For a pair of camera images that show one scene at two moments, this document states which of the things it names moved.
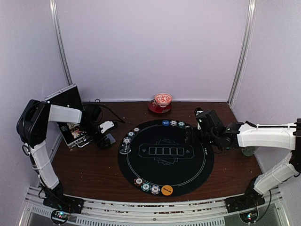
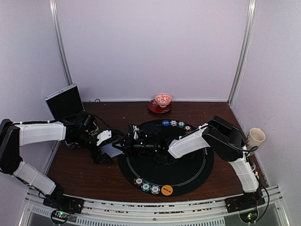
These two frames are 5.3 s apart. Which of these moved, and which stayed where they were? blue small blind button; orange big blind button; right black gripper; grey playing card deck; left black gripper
Moved: right black gripper; grey playing card deck; left black gripper
Stayed: blue small blind button; orange big blind button
